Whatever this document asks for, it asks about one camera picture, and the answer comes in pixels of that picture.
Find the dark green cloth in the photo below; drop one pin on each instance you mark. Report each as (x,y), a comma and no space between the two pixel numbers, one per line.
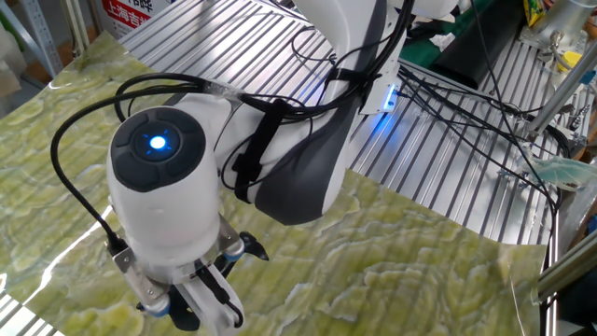
(420,49)

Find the small yellow object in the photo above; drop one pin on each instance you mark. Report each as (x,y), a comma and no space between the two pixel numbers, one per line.
(570,60)

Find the red white printed carton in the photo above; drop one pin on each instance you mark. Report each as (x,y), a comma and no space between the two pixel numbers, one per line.
(130,14)

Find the yellow green snack pack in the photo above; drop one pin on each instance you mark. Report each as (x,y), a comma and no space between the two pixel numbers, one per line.
(534,10)

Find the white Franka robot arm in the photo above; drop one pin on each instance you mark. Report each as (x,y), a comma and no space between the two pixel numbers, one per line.
(168,219)

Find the green marble pattern mat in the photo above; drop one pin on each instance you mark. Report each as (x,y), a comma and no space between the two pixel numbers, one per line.
(373,280)

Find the thick aluminium frame rail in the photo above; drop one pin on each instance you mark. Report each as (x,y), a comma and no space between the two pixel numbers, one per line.
(566,268)

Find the black orca whale toy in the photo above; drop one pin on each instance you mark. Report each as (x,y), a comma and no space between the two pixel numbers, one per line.
(254,245)

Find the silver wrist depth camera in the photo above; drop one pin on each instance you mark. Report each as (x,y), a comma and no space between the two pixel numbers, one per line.
(140,280)

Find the aluminium profile bar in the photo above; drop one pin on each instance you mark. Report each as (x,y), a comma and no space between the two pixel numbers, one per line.
(559,93)

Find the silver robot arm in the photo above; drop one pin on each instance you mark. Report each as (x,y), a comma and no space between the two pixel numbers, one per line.
(569,18)

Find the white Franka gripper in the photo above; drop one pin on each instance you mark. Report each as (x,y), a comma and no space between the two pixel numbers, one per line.
(205,317)

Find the teal plastic bag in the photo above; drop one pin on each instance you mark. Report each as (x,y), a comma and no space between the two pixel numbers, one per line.
(564,172)

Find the grey metal shelf post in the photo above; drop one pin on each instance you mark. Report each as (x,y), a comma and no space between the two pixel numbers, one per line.
(39,37)

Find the black rolled mat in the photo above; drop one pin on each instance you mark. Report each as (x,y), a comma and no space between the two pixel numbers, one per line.
(480,42)

